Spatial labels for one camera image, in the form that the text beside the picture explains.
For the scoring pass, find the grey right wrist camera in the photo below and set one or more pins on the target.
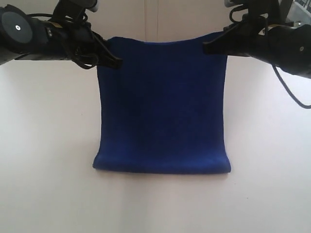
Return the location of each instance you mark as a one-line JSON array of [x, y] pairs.
[[255, 8]]

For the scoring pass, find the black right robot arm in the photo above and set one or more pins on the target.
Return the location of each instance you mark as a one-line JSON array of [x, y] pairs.
[[288, 48]]

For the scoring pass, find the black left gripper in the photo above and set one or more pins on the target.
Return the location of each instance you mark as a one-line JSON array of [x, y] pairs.
[[80, 44]]

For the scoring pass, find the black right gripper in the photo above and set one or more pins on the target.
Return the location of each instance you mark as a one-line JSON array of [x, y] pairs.
[[256, 38]]

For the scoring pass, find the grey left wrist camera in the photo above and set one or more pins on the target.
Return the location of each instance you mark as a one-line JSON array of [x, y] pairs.
[[74, 9]]

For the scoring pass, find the black window frame post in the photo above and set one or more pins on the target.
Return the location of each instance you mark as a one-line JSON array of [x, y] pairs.
[[284, 6]]

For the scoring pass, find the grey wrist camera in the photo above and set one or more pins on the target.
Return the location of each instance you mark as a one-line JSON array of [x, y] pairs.
[[255, 8], [74, 9]]

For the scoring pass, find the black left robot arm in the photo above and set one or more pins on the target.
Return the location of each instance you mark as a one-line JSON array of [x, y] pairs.
[[26, 37]]

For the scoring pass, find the blue cloth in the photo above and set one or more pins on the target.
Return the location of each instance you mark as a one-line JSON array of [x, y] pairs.
[[162, 111]]

